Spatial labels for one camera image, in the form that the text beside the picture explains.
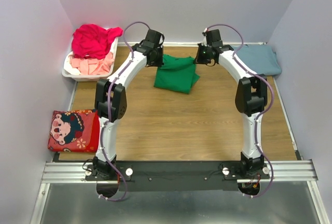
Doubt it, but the green t-shirt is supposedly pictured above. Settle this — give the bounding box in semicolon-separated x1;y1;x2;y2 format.
154;54;200;94

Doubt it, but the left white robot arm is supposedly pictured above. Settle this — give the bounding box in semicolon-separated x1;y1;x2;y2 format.
93;29;164;180

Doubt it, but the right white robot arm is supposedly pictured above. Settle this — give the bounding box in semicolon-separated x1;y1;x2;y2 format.
194;27;268;178

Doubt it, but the folded blue t-shirt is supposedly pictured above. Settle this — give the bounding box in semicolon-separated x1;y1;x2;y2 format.
237;45;282;76

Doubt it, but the magenta t-shirt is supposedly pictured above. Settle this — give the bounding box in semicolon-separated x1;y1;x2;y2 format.
71;24;123;60

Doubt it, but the pink t-shirt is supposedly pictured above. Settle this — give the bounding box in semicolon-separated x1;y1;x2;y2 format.
70;52;115;75

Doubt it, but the white plastic bin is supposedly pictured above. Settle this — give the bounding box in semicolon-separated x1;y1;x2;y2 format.
62;37;118;82

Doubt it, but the white cloth in bin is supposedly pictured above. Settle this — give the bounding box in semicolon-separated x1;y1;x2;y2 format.
63;57;80;75

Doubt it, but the red cartoon folded cloth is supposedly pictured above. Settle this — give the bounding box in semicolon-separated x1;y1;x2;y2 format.
48;109;100;153

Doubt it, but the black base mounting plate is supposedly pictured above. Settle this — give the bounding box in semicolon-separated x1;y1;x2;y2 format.
83;161;270;192

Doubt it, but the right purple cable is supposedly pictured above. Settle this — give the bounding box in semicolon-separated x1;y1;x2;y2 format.
202;23;276;199

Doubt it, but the aluminium rail frame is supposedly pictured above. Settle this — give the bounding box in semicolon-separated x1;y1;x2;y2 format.
31;160;330;223

